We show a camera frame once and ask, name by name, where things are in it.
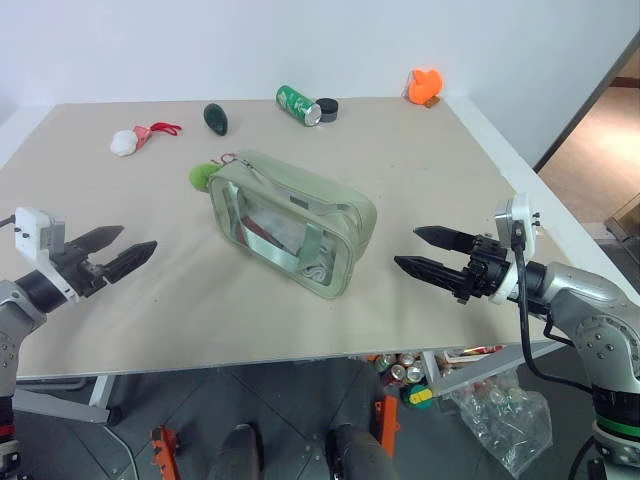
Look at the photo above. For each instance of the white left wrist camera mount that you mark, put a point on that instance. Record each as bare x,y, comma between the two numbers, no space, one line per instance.
30,235

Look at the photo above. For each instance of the green fluffy pompom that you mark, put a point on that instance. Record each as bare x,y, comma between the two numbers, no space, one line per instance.
202,176

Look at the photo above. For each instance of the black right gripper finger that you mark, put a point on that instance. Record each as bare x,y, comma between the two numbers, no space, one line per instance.
445,238
432,274

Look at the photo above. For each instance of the dark rounded shape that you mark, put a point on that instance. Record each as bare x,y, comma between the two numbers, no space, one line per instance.
357,452
237,452

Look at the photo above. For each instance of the small brown block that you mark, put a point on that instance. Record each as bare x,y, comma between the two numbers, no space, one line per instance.
432,102

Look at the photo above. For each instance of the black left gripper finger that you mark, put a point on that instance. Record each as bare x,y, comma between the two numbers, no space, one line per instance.
131,260
97,238

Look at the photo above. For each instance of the white plush ball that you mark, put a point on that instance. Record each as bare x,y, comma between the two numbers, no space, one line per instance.
123,143

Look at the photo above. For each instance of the white table frame beam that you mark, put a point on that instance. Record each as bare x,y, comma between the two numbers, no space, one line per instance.
60,402
480,365

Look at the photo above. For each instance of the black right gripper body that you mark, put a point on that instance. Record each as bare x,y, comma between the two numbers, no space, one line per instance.
487,272

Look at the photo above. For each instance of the green round lid yellow label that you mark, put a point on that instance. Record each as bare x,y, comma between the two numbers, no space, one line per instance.
416,396

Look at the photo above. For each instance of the red drink can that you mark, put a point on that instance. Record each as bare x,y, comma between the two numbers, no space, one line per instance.
406,358
398,373

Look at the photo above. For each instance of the dark green avocado toy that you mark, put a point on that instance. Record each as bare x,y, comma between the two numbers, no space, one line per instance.
216,119

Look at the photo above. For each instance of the orange clamp stand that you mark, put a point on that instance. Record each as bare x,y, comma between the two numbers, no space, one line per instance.
387,420
164,450

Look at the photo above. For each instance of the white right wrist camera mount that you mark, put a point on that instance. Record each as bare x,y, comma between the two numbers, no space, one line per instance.
515,212

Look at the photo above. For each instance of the green transparent toiletry pouch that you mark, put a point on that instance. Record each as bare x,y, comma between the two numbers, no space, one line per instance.
320,210

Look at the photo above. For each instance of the red white carton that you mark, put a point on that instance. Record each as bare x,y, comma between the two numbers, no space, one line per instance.
472,354

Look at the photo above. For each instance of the silver drink can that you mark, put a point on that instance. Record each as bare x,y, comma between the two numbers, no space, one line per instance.
415,374

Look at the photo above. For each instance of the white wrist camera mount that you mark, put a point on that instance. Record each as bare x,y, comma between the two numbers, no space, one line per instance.
30,235
515,212

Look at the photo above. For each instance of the orange plush toy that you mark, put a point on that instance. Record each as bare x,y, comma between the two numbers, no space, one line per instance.
424,85

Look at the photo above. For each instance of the black round lid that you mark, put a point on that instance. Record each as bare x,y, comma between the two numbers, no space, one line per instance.
327,110

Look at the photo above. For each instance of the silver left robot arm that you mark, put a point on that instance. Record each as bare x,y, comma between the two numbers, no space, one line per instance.
20,310

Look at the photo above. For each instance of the clear plastic bag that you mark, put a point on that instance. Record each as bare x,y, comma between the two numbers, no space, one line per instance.
505,425

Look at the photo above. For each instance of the green drink can on floor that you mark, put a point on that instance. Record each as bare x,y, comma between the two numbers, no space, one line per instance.
384,363

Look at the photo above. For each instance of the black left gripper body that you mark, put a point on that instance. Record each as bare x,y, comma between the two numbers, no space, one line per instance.
80,272

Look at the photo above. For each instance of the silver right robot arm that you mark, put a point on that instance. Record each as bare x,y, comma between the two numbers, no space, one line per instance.
595,310

